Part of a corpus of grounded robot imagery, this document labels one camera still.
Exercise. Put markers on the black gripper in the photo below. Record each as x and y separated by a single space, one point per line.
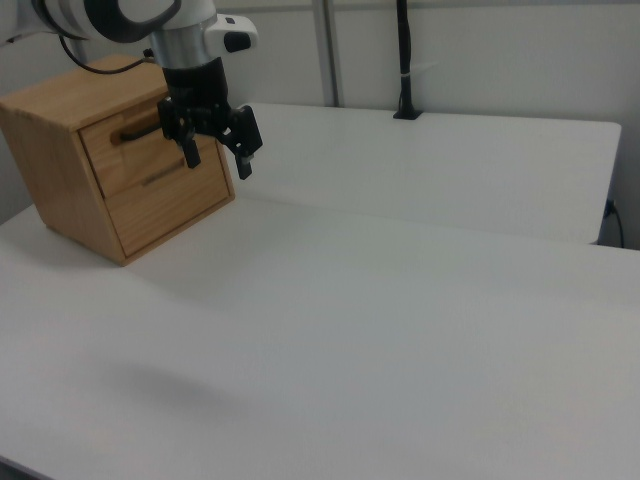
196 84

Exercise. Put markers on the wooden drawer cabinet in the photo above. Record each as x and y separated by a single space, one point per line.
45 165

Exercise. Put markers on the grey partition frame post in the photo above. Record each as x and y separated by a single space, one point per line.
330 50

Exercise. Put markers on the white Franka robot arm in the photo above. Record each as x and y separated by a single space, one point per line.
165 30

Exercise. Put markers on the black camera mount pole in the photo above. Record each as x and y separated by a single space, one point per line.
404 55

